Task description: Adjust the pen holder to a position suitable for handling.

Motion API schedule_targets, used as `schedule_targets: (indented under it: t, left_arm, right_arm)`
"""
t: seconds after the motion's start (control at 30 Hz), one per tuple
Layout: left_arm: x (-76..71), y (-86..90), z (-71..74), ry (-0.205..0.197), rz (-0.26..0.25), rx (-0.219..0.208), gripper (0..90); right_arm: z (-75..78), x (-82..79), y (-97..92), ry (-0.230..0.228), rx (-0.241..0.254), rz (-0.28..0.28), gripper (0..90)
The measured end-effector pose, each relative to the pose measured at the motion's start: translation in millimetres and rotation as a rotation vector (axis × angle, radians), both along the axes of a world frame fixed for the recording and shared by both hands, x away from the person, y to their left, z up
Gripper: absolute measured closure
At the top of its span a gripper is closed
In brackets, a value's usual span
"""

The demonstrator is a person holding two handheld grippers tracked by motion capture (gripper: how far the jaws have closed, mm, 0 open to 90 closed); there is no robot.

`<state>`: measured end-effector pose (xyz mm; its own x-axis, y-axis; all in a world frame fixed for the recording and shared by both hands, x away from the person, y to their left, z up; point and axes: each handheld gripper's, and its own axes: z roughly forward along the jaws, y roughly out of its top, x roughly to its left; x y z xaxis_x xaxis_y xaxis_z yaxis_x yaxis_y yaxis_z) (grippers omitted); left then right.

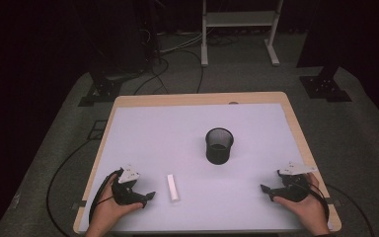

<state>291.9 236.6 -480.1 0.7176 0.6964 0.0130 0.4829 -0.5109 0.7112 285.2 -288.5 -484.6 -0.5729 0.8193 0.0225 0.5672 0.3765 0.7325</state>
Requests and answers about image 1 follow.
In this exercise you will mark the person's right hand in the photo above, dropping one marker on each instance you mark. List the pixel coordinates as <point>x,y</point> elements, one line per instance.
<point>311,210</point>

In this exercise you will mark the black stand base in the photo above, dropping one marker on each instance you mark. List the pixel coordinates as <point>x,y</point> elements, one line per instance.
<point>324,87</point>
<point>103,90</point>

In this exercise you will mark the black mesh pen holder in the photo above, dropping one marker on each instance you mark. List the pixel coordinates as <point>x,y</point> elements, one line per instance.
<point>219,154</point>

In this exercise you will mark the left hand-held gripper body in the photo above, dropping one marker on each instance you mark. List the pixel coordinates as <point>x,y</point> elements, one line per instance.
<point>125,196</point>

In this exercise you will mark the white stick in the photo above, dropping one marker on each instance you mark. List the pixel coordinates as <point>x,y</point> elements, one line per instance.
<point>172,187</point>

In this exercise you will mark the white metal stand frame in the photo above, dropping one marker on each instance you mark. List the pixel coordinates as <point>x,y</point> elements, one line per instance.
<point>240,18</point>

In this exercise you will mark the wooden table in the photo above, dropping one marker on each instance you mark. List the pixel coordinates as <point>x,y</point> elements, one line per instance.
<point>194,98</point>

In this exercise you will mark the white table mat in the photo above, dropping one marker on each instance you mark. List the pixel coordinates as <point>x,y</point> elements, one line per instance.
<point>177,131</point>

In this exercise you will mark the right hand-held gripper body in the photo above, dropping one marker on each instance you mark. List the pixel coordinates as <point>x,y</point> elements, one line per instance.
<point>292,191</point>

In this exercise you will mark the person's left hand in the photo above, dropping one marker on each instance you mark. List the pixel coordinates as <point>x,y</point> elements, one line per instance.
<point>107,212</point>

